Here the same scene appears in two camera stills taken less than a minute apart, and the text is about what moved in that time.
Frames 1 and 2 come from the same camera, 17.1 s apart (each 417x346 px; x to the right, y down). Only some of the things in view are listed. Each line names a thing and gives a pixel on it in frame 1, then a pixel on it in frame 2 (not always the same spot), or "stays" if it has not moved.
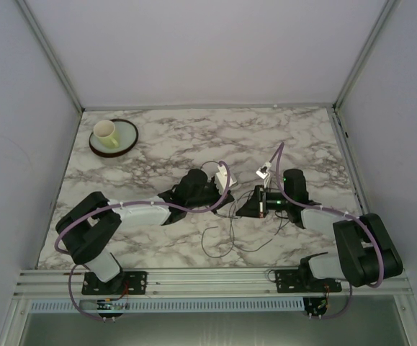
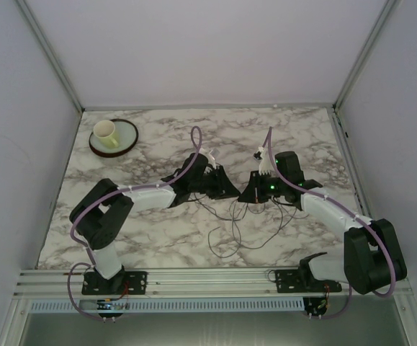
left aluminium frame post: x=38 y=31 stays
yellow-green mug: x=104 y=130 stays
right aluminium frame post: x=388 y=7 stays
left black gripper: x=227 y=198 -> x=224 y=186
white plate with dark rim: x=126 y=133 stays
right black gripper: x=256 y=207 -> x=253 y=192
